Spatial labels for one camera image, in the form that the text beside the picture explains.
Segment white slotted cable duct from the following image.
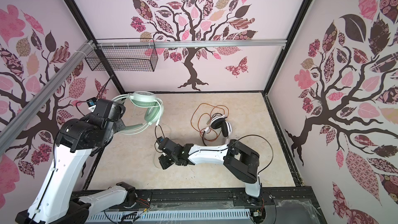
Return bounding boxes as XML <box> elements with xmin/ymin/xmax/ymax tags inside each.
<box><xmin>86</xmin><ymin>209</ymin><xmax>253</xmax><ymax>224</ymax></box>

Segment black wire mesh basket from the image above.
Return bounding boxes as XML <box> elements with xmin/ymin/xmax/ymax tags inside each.
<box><xmin>85</xmin><ymin>37</ymin><xmax>158</xmax><ymax>72</ymax></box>

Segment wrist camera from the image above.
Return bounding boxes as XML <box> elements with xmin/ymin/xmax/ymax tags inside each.
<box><xmin>87</xmin><ymin>97</ymin><xmax>97</xmax><ymax>112</ymax></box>
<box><xmin>157</xmin><ymin>137</ymin><xmax>167</xmax><ymax>146</ymax></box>

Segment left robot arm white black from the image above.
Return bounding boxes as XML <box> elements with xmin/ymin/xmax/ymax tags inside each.
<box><xmin>15</xmin><ymin>99</ymin><xmax>136</xmax><ymax>224</ymax></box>

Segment aluminium rail back wall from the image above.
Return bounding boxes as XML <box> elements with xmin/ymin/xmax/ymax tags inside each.
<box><xmin>96</xmin><ymin>39</ymin><xmax>287</xmax><ymax>48</ymax></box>

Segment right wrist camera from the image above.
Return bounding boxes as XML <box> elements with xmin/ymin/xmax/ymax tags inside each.
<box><xmin>157</xmin><ymin>137</ymin><xmax>167</xmax><ymax>146</ymax></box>

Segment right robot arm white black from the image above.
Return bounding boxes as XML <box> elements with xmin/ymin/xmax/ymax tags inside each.
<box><xmin>156</xmin><ymin>137</ymin><xmax>261</xmax><ymax>198</ymax></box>

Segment mint green headphones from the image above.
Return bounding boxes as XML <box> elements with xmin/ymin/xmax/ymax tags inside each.
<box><xmin>111</xmin><ymin>91</ymin><xmax>165</xmax><ymax>136</ymax></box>

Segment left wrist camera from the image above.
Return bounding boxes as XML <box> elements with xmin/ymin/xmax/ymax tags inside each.
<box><xmin>87</xmin><ymin>97</ymin><xmax>97</xmax><ymax>112</ymax></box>

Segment red headphone cable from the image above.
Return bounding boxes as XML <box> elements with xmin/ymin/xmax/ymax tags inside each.
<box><xmin>190</xmin><ymin>103</ymin><xmax>230</xmax><ymax>142</ymax></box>

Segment aluminium rail left wall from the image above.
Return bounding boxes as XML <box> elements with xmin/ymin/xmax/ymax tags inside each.
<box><xmin>1</xmin><ymin>40</ymin><xmax>95</xmax><ymax>154</ymax></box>

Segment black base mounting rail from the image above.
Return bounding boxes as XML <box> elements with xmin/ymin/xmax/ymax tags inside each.
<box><xmin>135</xmin><ymin>186</ymin><xmax>319</xmax><ymax>206</ymax></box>

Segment aluminium rail wall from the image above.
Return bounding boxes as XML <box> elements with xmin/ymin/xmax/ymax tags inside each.
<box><xmin>1</xmin><ymin>40</ymin><xmax>95</xmax><ymax>154</ymax></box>
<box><xmin>96</xmin><ymin>39</ymin><xmax>287</xmax><ymax>48</ymax></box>

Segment white black headphones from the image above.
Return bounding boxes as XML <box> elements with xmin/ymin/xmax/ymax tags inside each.
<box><xmin>202</xmin><ymin>113</ymin><xmax>232</xmax><ymax>146</ymax></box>

